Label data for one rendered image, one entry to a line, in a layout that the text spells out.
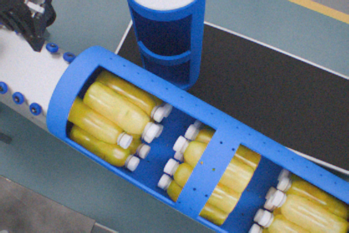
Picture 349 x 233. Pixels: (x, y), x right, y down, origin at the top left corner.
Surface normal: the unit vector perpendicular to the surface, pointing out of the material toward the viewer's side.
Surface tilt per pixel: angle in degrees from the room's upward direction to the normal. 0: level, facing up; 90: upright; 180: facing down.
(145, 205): 0
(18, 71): 0
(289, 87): 0
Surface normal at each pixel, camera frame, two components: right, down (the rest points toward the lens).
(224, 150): 0.07, -0.42
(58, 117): -0.37, 0.40
